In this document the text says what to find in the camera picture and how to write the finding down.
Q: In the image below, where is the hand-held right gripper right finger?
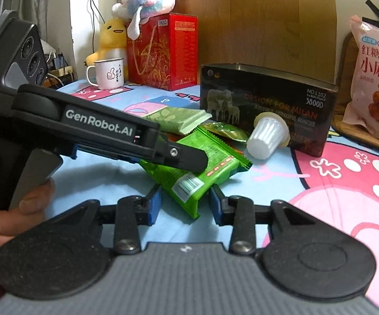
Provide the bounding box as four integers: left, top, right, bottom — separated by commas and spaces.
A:
208, 186, 311, 255

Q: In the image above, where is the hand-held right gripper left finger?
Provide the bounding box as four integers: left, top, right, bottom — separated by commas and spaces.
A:
61, 185, 163, 255

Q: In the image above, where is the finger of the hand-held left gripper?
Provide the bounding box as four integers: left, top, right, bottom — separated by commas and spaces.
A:
153, 130, 209, 173

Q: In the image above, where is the bright green snack packet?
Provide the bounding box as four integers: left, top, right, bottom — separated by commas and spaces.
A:
139, 127, 253, 220

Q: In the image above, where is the pale green snack packet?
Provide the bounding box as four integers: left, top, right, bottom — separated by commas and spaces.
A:
140, 107, 213, 135

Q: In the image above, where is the yellow green snack packet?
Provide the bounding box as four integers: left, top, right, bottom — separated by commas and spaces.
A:
200, 121, 252, 144

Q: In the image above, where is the white jelly cup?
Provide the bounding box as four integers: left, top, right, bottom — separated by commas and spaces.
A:
246, 112, 290, 160

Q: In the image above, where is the black cardboard box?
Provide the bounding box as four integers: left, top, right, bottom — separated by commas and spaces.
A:
200, 64, 338, 158

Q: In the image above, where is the person's left hand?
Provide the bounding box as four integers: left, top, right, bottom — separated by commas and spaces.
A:
0, 147, 56, 260

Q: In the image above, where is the white enamel mug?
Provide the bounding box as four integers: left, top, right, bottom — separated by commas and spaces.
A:
86, 58, 125, 90

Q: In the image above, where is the cartoon pig printed bedsheet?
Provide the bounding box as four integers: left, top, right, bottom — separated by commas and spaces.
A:
0, 79, 379, 315

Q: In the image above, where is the yellow duck plush toy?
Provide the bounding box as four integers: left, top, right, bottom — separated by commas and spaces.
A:
85, 18, 129, 73

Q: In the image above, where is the red gift box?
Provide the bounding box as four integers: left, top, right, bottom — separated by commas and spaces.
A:
126, 13, 199, 92

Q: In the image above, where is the wooden board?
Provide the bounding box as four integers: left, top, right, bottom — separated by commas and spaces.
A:
115, 0, 338, 86

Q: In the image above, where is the brown seat cushion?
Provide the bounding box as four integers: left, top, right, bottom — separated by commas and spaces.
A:
332, 31, 379, 156

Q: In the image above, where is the pink twisted dough snack bag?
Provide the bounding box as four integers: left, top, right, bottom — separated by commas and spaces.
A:
343, 15, 379, 138

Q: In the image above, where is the thin black cable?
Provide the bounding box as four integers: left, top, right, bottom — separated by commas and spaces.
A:
84, 0, 107, 33

